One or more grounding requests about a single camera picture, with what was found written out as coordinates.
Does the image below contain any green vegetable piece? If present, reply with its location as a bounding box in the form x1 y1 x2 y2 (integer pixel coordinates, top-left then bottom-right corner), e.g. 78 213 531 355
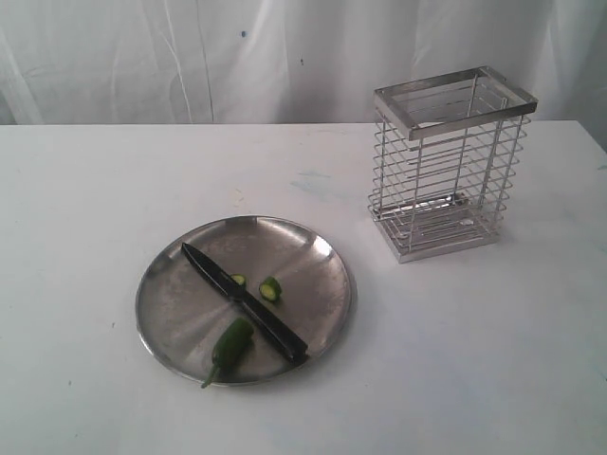
259 276 283 303

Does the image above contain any green vegetable slice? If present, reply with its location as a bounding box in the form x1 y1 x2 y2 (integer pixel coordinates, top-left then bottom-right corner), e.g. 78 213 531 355
230 274 248 287

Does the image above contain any black kitchen knife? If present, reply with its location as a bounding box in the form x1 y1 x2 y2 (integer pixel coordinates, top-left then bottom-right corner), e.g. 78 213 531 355
181 243 308 364

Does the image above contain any green chili pepper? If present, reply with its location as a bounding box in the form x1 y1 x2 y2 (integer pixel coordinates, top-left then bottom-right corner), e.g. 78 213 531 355
201 318 254 389

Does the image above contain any round stainless steel plate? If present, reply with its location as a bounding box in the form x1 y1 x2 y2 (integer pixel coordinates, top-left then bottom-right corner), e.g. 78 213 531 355
136 215 356 383

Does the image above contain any wire metal utensil holder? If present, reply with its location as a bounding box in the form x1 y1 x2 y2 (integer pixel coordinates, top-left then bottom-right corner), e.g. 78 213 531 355
368 65 538 263

